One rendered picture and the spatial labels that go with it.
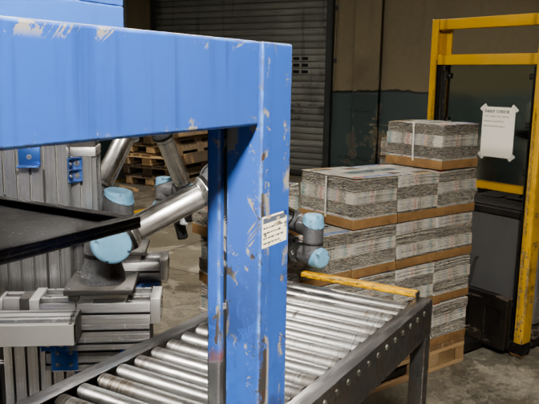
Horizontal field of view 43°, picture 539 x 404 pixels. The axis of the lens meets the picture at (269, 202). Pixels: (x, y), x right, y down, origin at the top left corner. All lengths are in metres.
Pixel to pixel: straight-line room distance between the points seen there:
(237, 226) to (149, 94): 0.26
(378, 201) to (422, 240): 0.40
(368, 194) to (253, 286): 2.29
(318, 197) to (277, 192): 2.39
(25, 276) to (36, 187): 0.32
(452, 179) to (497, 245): 0.74
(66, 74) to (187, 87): 0.16
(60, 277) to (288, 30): 8.41
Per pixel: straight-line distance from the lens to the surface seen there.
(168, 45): 0.68
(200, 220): 2.93
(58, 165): 2.48
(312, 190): 3.28
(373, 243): 3.21
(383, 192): 3.20
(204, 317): 2.07
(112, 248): 2.18
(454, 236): 3.65
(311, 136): 10.43
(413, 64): 9.86
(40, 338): 2.31
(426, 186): 3.42
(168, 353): 1.84
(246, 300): 0.88
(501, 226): 4.14
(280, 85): 0.86
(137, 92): 0.65
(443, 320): 3.74
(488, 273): 4.24
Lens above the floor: 1.51
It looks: 10 degrees down
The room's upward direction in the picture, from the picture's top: 1 degrees clockwise
